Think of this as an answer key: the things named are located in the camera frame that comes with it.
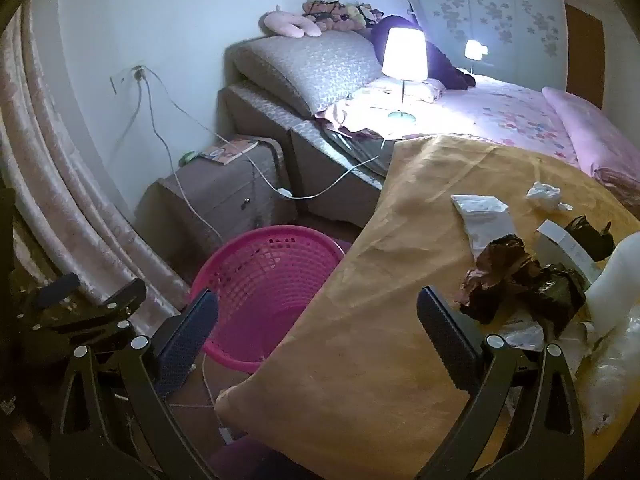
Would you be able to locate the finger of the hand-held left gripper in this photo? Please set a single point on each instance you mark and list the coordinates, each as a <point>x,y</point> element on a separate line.
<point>125,296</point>
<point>55,291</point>

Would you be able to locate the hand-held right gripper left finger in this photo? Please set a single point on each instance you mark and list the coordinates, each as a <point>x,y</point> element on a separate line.
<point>187,335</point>

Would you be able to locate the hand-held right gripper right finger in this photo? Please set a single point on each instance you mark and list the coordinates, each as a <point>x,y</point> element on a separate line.
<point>445,330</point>

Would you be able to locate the pink plastic basket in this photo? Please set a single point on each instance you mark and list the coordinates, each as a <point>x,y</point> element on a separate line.
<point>260,280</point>

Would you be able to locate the white plastic wrapper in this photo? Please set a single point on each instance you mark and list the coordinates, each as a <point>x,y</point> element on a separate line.
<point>482,220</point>

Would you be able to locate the golden yellow cloth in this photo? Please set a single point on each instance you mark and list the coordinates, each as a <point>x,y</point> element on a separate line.
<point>380,285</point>

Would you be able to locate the crumpled brown paper bag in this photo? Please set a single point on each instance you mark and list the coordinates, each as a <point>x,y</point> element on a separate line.
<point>500,270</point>

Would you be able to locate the beige patterned curtain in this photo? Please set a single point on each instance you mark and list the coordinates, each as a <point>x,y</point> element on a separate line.
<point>75,185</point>

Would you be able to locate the dark crumpled plastic bag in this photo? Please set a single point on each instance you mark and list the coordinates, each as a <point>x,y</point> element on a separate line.
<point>555,295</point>

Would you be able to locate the grey nightstand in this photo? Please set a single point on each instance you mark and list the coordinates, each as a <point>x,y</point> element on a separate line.
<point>215,195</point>

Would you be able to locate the white cardboard box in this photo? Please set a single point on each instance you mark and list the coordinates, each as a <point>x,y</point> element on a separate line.
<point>560,242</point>

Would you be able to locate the small green object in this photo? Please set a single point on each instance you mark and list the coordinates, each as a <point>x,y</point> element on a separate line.
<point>187,158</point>

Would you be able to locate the crumpled white tissue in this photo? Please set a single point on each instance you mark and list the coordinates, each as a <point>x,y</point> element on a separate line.
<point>542,194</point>

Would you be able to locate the small black plastic bag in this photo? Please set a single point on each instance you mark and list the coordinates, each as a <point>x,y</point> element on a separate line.
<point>590,237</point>

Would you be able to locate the grey upholstered bed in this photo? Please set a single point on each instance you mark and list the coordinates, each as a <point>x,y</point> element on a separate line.
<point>330,200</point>

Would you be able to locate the clear plastic bag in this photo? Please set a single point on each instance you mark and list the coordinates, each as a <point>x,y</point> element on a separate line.
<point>615,375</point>
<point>615,285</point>

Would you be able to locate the colourful book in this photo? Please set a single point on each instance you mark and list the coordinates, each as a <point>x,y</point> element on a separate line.
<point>230,150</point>

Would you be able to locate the grey mattress cover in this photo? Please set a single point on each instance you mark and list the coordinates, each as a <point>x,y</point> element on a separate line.
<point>360,150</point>

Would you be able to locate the pink floral bed sheet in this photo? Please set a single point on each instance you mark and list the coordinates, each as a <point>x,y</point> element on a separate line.
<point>480,110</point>

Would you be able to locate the pink folded blanket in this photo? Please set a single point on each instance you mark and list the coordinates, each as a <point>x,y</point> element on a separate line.
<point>590,130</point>

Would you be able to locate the dark purple plush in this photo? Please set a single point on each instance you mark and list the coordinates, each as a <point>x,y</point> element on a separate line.
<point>445,67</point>

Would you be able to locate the white table lamp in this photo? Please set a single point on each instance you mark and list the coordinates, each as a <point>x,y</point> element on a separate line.
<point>404,52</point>

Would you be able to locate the grey headboard cushion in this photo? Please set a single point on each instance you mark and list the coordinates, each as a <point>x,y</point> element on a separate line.
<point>310,65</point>

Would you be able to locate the brown wooden door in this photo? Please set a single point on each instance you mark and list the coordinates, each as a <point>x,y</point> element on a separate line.
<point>585,50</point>

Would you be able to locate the pink neck pillow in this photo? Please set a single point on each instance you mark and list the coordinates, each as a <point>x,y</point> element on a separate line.
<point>285,25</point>

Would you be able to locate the brown plush toy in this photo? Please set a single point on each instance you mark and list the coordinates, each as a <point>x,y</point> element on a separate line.
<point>330,15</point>

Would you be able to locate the white wall socket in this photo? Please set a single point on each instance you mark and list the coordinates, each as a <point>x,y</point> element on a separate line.
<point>139,72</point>

